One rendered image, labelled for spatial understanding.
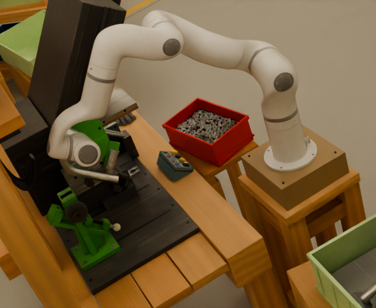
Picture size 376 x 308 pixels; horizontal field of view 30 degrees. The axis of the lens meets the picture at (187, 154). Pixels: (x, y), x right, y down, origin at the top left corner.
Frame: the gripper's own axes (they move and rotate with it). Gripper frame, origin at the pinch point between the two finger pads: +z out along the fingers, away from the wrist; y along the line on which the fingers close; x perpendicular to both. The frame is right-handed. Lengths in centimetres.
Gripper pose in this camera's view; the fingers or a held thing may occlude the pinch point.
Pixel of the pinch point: (68, 135)
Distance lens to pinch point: 247.6
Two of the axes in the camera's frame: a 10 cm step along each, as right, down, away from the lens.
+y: -8.7, -2.8, -4.0
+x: -3.4, 9.4, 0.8
